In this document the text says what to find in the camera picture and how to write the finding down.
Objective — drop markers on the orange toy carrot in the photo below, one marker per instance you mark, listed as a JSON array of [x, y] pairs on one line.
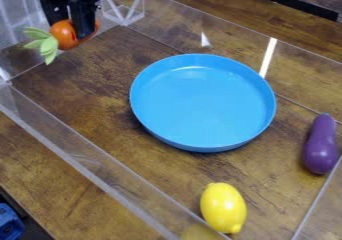
[[59, 38]]

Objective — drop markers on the blue round tray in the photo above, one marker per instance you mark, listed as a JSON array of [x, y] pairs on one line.
[[201, 102]]

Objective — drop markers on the clear acrylic enclosure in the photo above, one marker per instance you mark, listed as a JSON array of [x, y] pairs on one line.
[[97, 180]]

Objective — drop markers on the black bar on table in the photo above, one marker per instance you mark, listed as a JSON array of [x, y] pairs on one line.
[[310, 8]]

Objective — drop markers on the purple toy eggplant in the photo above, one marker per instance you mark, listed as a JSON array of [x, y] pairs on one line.
[[320, 149]]

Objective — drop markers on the blue plastic object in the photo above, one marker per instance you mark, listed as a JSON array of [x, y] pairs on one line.
[[10, 224]]

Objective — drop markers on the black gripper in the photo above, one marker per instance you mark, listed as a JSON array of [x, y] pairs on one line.
[[81, 14]]

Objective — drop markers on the yellow toy lemon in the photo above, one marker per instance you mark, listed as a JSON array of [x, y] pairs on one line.
[[223, 207]]

